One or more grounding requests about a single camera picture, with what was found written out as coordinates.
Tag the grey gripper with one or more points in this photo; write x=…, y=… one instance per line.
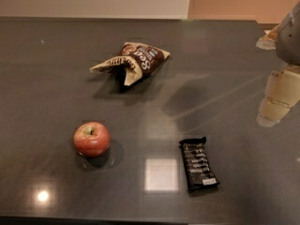
x=290, y=40

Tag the red apple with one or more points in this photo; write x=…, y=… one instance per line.
x=91, y=139

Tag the brown chip bag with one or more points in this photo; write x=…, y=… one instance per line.
x=139, y=60

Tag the black snack bar wrapper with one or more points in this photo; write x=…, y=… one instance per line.
x=197, y=168

